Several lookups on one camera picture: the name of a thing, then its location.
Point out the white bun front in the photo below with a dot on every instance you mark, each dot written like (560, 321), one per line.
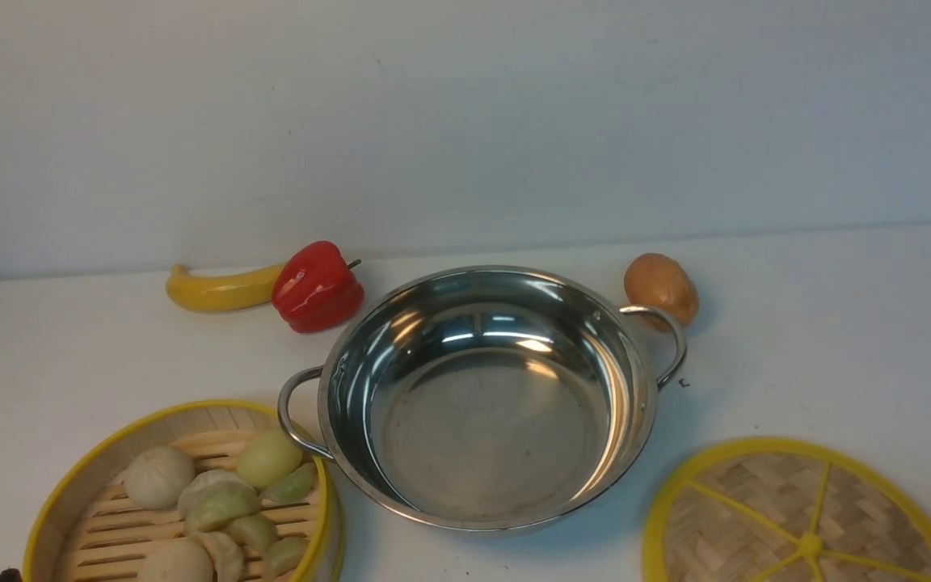
(179, 560)

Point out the red bell pepper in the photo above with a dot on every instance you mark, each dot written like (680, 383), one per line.
(317, 289)

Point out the stainless steel pot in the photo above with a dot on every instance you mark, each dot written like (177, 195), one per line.
(488, 399)

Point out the brown potato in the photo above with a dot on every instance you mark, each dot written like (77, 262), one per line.
(657, 280)

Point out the yellow banana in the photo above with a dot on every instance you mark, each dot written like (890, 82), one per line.
(220, 294)

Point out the green dumpling bottom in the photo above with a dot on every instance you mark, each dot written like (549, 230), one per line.
(283, 557)

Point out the pale green round bun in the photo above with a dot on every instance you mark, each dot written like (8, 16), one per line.
(268, 457)

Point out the white round bun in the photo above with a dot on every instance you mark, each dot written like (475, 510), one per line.
(156, 478)

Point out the green dumpling lower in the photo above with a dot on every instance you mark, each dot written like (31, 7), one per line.
(254, 531)

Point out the white dumpling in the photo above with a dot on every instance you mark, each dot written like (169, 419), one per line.
(226, 555)

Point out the green dumpling right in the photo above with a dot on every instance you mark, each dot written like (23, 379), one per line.
(293, 487)

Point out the bamboo steamer yellow rim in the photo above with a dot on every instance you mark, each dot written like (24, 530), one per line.
(88, 529)

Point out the green dumpling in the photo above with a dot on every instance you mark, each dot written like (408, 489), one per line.
(254, 531)
(283, 557)
(293, 487)
(213, 500)

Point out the green dumpling centre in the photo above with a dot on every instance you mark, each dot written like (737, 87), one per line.
(213, 500)

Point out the woven bamboo steamer lid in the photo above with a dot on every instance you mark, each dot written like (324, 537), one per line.
(777, 509)

